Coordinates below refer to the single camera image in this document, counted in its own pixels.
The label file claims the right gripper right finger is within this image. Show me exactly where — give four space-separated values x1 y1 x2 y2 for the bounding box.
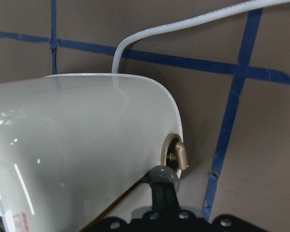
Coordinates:
164 169 180 212

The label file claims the gold toaster knob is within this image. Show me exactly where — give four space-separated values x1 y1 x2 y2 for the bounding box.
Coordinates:
160 133 189 177

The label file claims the white toaster power cable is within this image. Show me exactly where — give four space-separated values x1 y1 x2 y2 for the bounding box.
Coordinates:
111 0 287 74

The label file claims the white toaster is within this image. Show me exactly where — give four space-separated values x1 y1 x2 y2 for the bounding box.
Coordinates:
0 73 183 232

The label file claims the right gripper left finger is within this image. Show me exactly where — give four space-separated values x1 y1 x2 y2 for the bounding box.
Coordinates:
148 165 169 216

